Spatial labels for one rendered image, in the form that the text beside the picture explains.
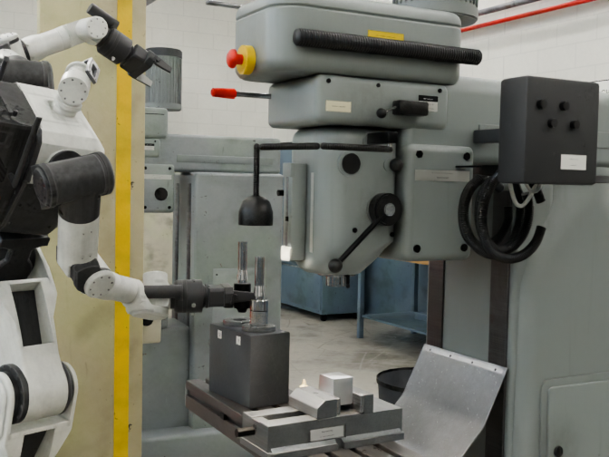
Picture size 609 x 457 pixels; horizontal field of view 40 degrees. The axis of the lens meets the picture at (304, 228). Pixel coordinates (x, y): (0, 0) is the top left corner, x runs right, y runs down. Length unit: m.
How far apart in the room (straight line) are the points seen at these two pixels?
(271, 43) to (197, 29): 9.82
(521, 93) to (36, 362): 1.26
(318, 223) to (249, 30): 0.43
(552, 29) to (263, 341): 5.69
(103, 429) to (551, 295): 2.13
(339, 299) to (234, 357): 7.10
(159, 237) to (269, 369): 8.16
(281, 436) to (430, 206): 0.59
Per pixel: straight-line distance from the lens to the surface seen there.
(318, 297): 9.20
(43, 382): 2.08
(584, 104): 1.79
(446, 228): 1.87
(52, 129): 1.92
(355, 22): 1.75
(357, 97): 1.74
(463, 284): 2.09
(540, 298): 1.98
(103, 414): 3.56
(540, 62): 7.52
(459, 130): 1.90
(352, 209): 1.76
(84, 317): 3.45
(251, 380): 2.14
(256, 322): 2.17
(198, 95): 11.39
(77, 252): 1.93
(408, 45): 1.77
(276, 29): 1.69
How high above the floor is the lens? 1.50
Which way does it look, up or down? 3 degrees down
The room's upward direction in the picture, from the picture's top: 1 degrees clockwise
